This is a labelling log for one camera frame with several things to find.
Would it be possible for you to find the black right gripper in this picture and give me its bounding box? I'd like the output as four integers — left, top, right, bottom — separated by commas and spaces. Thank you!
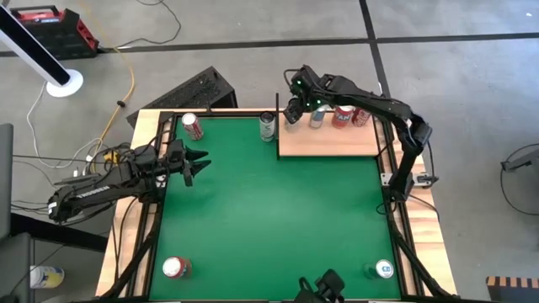
282, 65, 338, 125

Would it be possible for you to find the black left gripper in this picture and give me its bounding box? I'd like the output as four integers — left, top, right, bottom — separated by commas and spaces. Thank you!
145, 141, 212, 180

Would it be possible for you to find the blue silver Red Bull can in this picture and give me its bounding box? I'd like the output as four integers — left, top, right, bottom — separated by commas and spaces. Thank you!
364, 258, 395, 280
308, 104, 328, 130

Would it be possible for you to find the orange Fanta can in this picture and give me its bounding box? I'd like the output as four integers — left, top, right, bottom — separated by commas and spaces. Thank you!
331, 104, 355, 129

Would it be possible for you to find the Star Wars Coca-Cola can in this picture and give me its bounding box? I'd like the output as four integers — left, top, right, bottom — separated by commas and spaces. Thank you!
351, 107, 372, 127

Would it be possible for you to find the red can silver lid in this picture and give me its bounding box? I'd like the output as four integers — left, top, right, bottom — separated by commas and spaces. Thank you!
162, 255, 193, 279

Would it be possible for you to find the light wooden shelf board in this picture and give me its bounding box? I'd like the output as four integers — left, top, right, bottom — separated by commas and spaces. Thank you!
277, 111, 380, 157

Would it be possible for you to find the tall white can green print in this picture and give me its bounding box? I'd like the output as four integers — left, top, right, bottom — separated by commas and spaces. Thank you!
259, 111, 277, 143

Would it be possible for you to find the red Coca-Cola can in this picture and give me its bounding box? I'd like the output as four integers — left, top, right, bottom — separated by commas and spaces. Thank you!
180, 112, 205, 141

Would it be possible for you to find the black perforated case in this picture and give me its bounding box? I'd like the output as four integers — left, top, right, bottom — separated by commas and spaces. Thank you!
125, 66, 238, 127

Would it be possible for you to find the green table mat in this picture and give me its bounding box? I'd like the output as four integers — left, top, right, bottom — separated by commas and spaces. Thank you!
149, 116, 401, 300

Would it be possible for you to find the white stand round base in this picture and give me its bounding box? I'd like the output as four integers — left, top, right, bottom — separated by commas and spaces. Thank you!
0, 3, 84, 98

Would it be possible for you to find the white yellow wipes canister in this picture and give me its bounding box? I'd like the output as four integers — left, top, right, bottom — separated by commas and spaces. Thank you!
29, 265, 66, 290

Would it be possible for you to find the red black tool case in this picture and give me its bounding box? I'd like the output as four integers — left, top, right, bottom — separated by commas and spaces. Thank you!
10, 4, 100, 60

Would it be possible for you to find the dark grey panel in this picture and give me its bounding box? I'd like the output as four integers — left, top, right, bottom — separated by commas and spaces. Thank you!
0, 124, 13, 241

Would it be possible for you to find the black orange striped block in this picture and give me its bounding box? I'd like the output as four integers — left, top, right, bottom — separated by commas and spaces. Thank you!
486, 275, 539, 303

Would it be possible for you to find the yellow floor cable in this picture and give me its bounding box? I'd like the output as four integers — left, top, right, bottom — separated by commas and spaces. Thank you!
90, 44, 136, 173

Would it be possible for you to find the black floor cable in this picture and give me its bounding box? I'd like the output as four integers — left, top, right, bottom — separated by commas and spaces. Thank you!
99, 0, 183, 54

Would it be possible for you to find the white floor cable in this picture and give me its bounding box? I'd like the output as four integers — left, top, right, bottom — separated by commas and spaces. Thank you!
25, 82, 102, 169

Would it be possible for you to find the black table frame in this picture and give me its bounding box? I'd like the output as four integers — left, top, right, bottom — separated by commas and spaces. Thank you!
99, 108, 458, 303

